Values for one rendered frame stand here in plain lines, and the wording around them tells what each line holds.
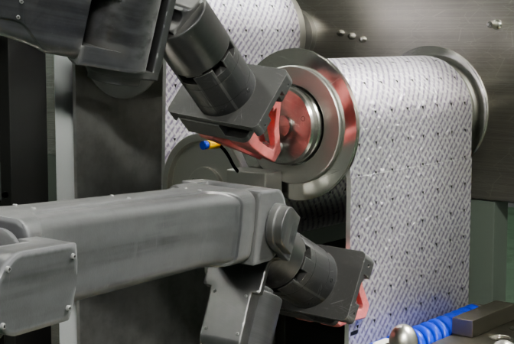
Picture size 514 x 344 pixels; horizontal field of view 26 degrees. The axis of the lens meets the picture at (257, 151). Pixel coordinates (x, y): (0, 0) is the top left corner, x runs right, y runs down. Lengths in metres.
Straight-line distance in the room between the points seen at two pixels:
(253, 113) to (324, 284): 0.16
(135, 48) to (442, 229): 0.47
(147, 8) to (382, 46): 0.59
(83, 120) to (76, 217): 0.69
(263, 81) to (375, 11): 0.46
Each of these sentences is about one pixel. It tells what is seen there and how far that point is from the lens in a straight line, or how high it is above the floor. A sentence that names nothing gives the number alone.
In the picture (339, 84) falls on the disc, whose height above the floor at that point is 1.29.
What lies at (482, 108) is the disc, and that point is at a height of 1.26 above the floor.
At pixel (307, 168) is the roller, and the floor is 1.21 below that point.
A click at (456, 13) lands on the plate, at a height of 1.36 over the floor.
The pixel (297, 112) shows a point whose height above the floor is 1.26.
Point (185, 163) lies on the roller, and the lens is 1.19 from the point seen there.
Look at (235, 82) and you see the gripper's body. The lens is 0.96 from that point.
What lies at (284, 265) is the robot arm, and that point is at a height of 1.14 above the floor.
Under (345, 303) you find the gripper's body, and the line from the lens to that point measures 0.99.
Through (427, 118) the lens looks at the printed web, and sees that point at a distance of 1.17.
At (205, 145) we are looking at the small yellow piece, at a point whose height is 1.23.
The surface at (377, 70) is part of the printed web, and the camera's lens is 1.13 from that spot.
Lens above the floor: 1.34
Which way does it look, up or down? 6 degrees down
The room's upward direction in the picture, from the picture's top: straight up
